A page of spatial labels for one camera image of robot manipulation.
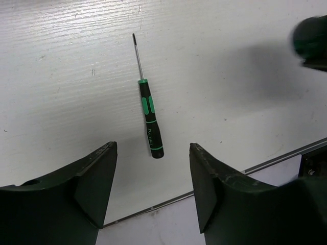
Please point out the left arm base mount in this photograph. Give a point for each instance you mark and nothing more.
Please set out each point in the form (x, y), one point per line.
(313, 164)

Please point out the black green precision screwdriver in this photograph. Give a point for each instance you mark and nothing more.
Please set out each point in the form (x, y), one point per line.
(152, 127)

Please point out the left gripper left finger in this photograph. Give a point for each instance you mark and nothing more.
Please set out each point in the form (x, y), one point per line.
(67, 206)

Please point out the green stubby screwdriver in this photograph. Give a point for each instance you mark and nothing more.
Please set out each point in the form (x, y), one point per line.
(308, 40)

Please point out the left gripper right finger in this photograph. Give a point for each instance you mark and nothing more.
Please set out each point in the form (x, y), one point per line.
(233, 208)

